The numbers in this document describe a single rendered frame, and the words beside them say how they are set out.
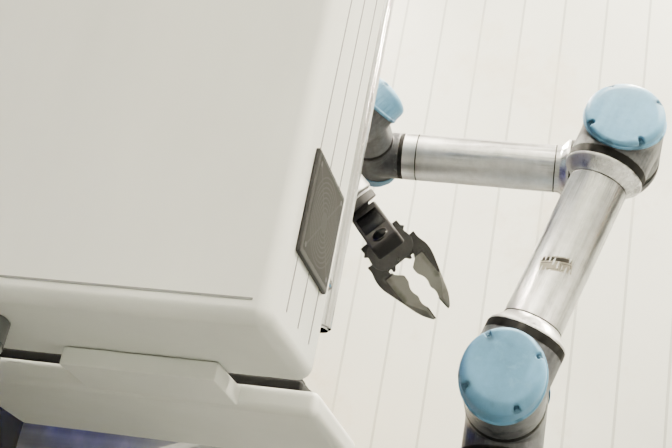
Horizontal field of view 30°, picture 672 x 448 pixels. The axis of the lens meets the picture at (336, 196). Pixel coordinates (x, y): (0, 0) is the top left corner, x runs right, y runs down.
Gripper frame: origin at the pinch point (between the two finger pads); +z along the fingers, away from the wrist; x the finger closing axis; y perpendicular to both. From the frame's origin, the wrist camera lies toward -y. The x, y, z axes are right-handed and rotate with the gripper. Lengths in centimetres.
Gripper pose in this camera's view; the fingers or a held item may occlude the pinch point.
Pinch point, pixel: (436, 306)
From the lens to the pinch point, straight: 186.4
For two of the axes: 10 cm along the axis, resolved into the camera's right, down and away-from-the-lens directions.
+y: 0.4, 0.4, 10.0
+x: -7.8, 6.3, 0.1
